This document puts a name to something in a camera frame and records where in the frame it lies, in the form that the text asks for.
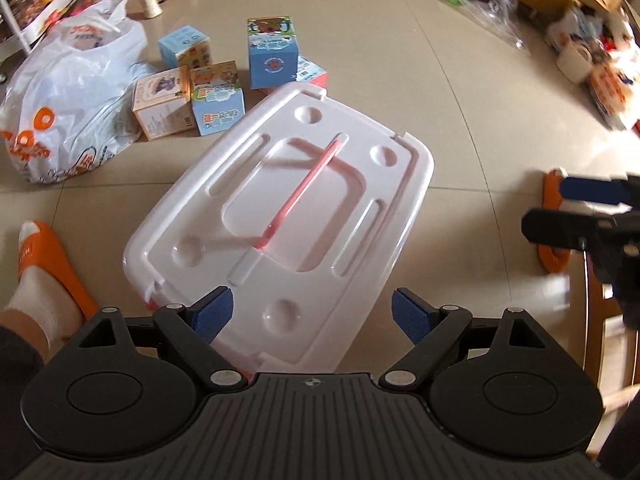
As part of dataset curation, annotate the right orange slipper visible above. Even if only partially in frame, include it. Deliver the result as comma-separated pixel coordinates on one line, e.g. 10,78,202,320
537,168,570,274

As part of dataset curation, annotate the white plastic jug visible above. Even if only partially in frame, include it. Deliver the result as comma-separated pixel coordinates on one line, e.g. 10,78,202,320
556,41,593,84

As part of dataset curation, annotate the wooden chair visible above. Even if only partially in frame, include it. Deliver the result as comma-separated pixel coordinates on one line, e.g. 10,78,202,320
581,249,640,416

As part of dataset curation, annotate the orange slipper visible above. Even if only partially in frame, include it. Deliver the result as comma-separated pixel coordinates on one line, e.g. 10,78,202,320
537,168,570,274
17,220,99,320

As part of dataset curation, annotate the light blue cube box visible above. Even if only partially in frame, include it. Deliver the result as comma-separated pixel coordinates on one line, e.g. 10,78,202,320
157,25,212,70

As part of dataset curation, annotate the white orange bag at right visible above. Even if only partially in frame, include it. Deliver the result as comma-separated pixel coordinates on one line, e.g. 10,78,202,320
587,63,639,131

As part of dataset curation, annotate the beige cartoon box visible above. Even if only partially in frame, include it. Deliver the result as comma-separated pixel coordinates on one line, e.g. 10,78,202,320
132,66,195,141

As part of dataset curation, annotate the tall blue bear box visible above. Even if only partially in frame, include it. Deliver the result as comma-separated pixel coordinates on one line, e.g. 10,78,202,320
247,15,299,90

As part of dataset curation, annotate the white orange printed plastic bag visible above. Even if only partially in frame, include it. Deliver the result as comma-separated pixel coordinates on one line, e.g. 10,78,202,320
1,0,154,184

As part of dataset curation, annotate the left orange slipper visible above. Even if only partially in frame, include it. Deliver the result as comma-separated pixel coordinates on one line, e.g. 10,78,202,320
17,220,99,320

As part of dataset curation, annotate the left white sock foot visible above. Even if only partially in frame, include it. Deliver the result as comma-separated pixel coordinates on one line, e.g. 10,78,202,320
0,221,84,361

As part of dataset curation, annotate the white bin lid pink handle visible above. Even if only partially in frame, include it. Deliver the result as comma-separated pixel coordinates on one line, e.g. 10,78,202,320
122,82,434,374

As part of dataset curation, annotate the pink plastic storage bin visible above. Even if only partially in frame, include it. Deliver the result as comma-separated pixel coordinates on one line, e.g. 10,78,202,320
142,281,158,312

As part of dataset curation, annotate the blue yellow bear box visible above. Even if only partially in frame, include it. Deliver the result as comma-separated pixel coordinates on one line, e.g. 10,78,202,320
190,61,245,136

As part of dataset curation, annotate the flat blue pink box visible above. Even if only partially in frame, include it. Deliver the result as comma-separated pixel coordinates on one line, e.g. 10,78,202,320
248,52,329,96

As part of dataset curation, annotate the clear plastic bag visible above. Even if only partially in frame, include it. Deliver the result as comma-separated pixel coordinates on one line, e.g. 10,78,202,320
439,0,528,52

